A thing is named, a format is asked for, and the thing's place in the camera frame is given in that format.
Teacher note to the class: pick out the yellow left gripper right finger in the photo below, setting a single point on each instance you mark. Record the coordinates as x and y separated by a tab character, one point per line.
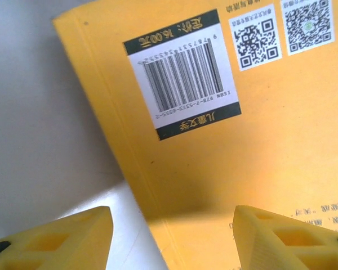
284	244

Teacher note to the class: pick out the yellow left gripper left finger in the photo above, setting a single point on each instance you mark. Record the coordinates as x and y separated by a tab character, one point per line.
45	244

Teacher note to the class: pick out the yellow book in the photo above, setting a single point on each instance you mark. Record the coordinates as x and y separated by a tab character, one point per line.
270	140

